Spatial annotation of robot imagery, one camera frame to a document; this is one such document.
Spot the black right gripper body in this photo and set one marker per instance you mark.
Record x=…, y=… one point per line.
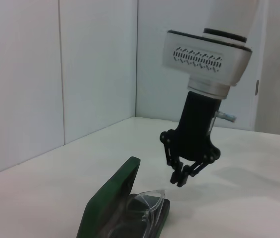
x=197, y=124

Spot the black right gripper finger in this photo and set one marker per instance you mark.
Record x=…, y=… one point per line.
x=175, y=176
x=182, y=178

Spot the clear plastic glasses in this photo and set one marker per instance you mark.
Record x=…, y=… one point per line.
x=155, y=198

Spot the green glasses case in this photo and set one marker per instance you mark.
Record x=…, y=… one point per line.
x=105, y=198

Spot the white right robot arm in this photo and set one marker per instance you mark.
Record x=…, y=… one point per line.
x=229, y=15

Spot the silver right wrist connector plug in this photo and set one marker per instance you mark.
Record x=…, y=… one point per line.
x=227, y=116

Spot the small grey wall fitting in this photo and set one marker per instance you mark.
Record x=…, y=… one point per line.
x=257, y=87

